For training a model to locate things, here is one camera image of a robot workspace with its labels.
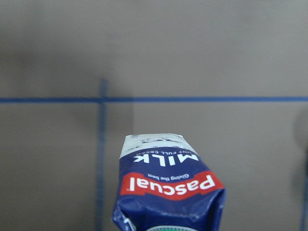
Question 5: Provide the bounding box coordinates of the blue Pascual milk carton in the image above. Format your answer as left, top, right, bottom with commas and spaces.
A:
112, 133, 226, 231

